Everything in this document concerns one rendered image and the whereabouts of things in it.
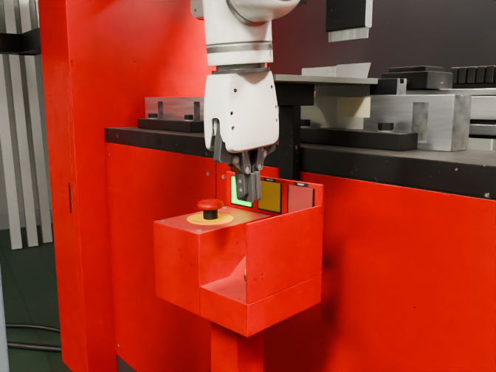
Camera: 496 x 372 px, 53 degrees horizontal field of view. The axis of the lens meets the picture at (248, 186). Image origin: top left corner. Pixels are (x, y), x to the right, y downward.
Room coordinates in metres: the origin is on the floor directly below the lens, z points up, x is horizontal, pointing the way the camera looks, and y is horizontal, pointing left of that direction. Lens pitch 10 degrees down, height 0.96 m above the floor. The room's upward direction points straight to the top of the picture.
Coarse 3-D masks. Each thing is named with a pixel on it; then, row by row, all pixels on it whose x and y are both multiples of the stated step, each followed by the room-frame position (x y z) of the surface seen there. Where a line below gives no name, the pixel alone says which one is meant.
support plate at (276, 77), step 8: (280, 80) 0.80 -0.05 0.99; (288, 80) 0.81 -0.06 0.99; (296, 80) 0.82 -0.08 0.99; (304, 80) 0.83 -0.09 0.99; (312, 80) 0.84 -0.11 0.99; (320, 80) 0.86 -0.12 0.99; (328, 80) 0.87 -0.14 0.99; (336, 80) 0.88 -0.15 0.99; (344, 80) 0.90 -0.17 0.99; (352, 80) 0.91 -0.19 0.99; (360, 80) 0.92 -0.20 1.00; (368, 80) 0.94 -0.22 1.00; (376, 80) 0.96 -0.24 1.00
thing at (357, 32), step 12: (336, 0) 1.05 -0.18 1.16; (348, 0) 1.03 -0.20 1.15; (360, 0) 1.00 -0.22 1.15; (372, 0) 1.01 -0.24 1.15; (336, 12) 1.05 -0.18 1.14; (348, 12) 1.02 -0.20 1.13; (360, 12) 1.00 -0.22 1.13; (336, 24) 1.05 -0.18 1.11; (348, 24) 1.02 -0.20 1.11; (360, 24) 1.00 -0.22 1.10; (336, 36) 1.06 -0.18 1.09; (348, 36) 1.03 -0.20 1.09; (360, 36) 1.01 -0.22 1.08
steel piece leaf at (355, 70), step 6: (342, 66) 1.06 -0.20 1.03; (348, 66) 1.05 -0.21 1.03; (354, 66) 1.04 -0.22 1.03; (360, 66) 1.03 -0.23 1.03; (366, 66) 1.01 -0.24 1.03; (336, 72) 1.07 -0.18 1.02; (342, 72) 1.05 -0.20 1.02; (348, 72) 1.04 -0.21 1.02; (354, 72) 1.03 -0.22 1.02; (360, 72) 1.02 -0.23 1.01; (366, 72) 1.01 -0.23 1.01
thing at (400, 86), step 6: (390, 78) 0.94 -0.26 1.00; (396, 78) 0.93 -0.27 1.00; (402, 78) 0.94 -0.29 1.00; (372, 84) 0.97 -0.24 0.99; (378, 84) 0.96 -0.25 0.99; (384, 84) 0.95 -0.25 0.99; (390, 84) 0.94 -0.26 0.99; (396, 84) 0.93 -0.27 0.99; (402, 84) 0.94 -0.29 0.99; (372, 90) 0.97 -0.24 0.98; (378, 90) 0.96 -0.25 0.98; (384, 90) 0.95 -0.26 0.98; (390, 90) 0.94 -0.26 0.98; (396, 90) 0.93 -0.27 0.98; (402, 90) 0.94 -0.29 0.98
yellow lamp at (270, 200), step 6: (264, 186) 0.78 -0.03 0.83; (270, 186) 0.77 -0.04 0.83; (276, 186) 0.76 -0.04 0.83; (264, 192) 0.78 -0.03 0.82; (270, 192) 0.77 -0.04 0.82; (276, 192) 0.76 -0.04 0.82; (264, 198) 0.78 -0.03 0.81; (270, 198) 0.77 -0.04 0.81; (276, 198) 0.76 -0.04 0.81; (258, 204) 0.79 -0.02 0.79; (264, 204) 0.78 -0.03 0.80; (270, 204) 0.77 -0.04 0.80; (276, 204) 0.76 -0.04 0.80; (276, 210) 0.76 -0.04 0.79
